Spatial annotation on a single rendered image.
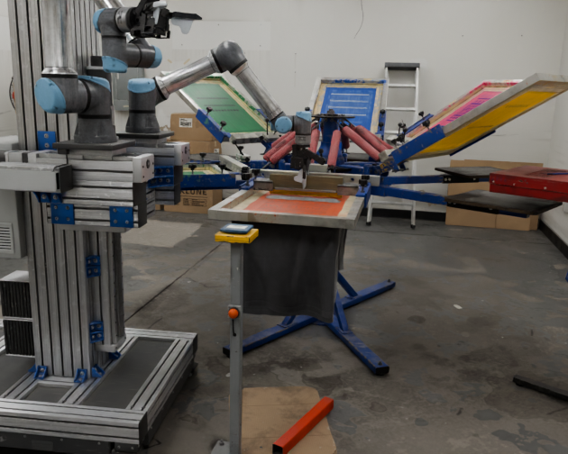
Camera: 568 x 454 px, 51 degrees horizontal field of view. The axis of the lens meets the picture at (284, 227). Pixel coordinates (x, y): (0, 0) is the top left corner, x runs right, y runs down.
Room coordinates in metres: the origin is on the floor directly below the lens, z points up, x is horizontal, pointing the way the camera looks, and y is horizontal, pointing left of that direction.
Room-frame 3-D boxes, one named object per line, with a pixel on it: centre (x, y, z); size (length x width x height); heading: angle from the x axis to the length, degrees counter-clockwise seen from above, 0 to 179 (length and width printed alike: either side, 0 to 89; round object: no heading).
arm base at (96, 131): (2.17, 0.70, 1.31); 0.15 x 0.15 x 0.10
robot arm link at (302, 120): (2.83, -0.08, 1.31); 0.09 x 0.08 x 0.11; 92
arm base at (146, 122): (2.66, 0.64, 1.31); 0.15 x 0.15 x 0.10
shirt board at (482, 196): (3.21, -0.77, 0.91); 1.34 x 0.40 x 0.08; 49
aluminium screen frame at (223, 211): (2.62, -0.06, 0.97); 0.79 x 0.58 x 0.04; 169
